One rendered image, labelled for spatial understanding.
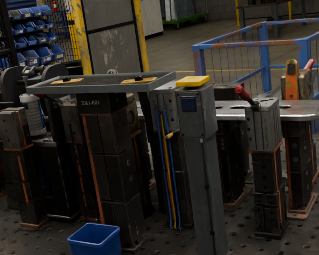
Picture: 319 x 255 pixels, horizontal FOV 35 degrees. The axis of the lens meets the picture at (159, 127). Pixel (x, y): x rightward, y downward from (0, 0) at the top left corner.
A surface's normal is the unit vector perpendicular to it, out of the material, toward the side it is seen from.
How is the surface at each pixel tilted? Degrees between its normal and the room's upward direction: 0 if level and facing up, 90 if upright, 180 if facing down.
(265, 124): 90
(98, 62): 90
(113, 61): 89
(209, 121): 90
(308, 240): 0
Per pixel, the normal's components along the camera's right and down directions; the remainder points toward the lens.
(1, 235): -0.14, -0.95
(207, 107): 0.87, 0.02
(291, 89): -0.49, 0.10
